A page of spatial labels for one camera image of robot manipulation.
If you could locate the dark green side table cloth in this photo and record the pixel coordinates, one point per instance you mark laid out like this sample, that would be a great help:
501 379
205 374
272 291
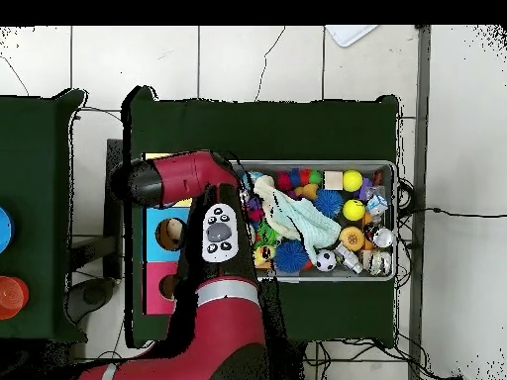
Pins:
35 158

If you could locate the red plastic cup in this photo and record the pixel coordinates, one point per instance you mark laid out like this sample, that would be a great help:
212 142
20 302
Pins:
12 297

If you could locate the silver can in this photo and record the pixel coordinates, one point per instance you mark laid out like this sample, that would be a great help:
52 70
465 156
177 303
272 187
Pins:
382 238

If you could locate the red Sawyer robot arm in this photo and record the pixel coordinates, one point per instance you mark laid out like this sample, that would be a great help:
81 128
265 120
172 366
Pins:
222 324

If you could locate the plain wooden block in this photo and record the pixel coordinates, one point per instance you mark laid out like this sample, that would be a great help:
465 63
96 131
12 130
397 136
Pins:
332 180

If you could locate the yellow smiley ball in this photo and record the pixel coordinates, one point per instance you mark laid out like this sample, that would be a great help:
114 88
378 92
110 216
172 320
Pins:
353 210

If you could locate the shallow clear mesh bin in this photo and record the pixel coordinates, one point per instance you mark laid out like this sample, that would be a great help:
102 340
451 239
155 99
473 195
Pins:
317 164

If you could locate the plain yellow ball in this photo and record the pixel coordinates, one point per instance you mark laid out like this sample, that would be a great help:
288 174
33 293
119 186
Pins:
353 181

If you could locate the wooden box with three holes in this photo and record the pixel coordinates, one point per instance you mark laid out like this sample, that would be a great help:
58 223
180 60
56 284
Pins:
158 285

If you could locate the blue spiky ball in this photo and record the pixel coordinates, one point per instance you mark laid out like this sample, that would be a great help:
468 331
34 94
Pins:
328 202
291 256

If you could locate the small soccer ball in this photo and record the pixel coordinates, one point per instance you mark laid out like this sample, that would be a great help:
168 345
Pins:
326 260

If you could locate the mint green knit cloth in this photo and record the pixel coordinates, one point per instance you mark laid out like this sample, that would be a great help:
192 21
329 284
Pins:
313 225

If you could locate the yellow duck plush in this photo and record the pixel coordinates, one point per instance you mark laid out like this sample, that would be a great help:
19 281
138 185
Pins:
263 255

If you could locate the cream knit cloth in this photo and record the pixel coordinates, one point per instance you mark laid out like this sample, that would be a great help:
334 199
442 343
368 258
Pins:
267 190

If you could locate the white flat tray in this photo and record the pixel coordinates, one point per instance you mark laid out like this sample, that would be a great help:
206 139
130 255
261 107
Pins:
348 33

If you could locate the blue plastic cup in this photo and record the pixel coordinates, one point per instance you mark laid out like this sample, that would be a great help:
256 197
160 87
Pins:
4 229

